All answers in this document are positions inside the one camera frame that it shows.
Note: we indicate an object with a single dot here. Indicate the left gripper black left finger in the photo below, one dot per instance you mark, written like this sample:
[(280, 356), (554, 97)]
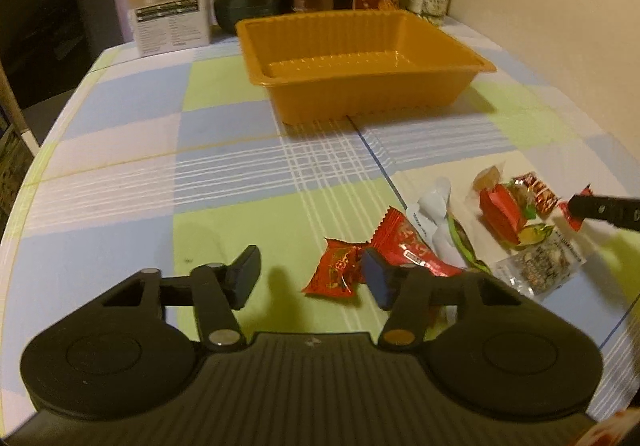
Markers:
[(214, 291)]

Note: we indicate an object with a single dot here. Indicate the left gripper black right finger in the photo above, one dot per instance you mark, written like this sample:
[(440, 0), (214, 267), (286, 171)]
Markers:
[(408, 293)]

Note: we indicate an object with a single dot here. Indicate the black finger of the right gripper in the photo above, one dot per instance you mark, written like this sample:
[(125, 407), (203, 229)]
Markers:
[(620, 212)]

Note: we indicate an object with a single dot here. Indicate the red snack bar packet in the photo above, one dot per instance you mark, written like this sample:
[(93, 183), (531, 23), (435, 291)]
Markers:
[(400, 244)]

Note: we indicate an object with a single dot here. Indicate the white and green snack packet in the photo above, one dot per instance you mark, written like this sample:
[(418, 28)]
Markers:
[(434, 221)]

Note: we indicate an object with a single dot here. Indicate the red crinkled candy wrapper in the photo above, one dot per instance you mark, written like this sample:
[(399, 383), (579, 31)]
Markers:
[(338, 272)]

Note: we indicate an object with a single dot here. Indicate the red white patterned candy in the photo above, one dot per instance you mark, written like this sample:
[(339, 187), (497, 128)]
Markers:
[(544, 199)]

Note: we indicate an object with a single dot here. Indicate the clear packet nut snack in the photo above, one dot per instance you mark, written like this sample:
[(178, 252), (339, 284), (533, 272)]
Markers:
[(537, 270)]

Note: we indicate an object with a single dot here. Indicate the green yellow snack packet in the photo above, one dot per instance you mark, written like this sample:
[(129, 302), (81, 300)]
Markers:
[(533, 234)]

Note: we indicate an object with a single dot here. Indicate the green wrapped round candy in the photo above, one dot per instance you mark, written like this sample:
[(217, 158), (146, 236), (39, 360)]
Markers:
[(524, 198)]

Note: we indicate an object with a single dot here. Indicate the red boxy snack packet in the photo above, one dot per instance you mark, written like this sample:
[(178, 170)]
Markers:
[(502, 213)]

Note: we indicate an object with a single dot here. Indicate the checked pastel tablecloth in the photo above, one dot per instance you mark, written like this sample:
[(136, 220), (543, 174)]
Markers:
[(178, 160)]

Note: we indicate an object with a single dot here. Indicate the orange plastic tray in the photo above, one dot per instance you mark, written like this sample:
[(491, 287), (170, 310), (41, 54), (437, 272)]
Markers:
[(330, 65)]

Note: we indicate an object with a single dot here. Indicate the black chair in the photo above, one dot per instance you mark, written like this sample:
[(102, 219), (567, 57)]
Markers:
[(47, 47)]

